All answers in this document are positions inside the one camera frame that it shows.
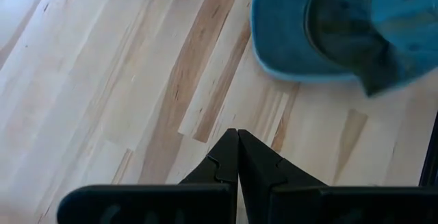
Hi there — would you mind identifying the grey-green baseball cap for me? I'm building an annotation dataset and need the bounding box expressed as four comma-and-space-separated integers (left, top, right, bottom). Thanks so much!
250, 0, 438, 98

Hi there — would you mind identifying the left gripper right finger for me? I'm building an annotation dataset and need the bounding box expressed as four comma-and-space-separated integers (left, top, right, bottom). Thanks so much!
237, 129, 438, 224

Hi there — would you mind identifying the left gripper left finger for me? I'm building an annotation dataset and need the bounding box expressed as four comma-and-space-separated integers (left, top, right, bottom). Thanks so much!
56, 127, 240, 224

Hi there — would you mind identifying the black aluminium table frame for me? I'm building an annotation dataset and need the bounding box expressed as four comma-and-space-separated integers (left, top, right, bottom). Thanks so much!
418, 110, 438, 188

